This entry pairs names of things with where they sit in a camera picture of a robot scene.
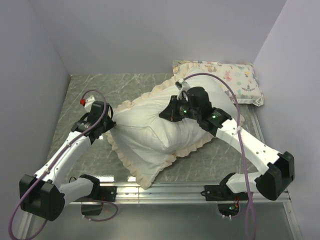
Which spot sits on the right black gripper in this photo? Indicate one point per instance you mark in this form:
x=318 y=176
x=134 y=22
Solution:
x=171 y=112

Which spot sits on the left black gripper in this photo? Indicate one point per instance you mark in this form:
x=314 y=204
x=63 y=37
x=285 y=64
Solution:
x=110 y=124

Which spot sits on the grey pillowcase with cream ruffle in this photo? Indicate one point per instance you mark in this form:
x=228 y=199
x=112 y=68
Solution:
x=145 y=143

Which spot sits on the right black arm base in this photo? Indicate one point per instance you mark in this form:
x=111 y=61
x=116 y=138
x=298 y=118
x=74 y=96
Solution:
x=228 y=203

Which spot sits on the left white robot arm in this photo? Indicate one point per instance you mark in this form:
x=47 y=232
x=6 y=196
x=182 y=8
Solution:
x=45 y=194

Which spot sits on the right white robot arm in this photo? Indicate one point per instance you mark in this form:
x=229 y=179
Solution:
x=275 y=170

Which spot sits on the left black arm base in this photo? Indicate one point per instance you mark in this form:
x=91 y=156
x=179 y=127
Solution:
x=97 y=203

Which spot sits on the floral patterned pillow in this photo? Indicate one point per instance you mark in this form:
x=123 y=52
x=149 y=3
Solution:
x=241 y=78

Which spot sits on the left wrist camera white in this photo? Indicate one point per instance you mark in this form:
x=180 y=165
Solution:
x=87 y=103

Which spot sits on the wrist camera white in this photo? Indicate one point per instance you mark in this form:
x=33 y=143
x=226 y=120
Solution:
x=87 y=103
x=182 y=85

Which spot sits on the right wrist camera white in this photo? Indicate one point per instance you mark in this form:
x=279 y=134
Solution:
x=182 y=85

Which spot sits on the aluminium front rail frame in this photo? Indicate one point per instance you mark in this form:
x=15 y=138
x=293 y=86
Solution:
x=171 y=211

